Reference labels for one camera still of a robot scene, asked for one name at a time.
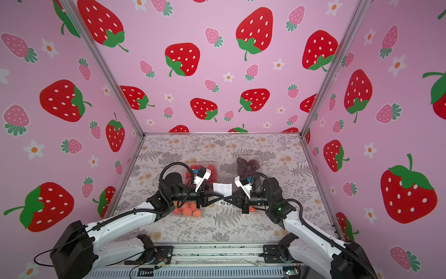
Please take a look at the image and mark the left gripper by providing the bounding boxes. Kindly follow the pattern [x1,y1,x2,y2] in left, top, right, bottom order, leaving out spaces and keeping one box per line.
[168,183,221,211]

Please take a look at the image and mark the white sticker sheet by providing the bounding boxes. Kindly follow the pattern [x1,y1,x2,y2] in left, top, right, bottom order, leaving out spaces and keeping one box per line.
[213,183,232,197]

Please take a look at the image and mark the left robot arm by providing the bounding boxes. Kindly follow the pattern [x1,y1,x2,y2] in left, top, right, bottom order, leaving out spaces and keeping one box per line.
[49,162,223,279]

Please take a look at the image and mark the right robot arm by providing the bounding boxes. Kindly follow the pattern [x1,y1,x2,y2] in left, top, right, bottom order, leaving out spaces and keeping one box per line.
[224,173,377,279]

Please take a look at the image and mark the small clear box of tomatoes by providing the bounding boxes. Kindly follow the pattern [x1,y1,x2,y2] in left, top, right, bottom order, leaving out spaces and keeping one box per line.
[242,205,262,214]

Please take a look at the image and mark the clear box of red strawberries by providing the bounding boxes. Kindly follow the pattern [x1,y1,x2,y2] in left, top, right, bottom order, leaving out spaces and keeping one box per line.
[184,162,218,192]

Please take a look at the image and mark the clear box of dark berries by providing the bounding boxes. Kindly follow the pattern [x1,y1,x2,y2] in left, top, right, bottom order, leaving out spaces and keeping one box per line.
[236,156,261,180]

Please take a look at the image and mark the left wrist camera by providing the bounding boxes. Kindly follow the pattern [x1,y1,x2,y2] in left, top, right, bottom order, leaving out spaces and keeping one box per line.
[193,167,211,193]

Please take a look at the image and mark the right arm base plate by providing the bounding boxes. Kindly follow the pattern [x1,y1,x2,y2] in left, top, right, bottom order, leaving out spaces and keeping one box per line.
[259,233,298,263]

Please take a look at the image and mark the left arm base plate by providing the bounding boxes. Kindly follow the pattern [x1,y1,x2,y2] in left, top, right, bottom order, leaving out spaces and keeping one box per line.
[124,234,174,266]

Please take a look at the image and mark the aluminium front rail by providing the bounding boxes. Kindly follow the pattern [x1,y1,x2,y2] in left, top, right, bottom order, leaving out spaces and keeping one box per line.
[86,242,325,279]

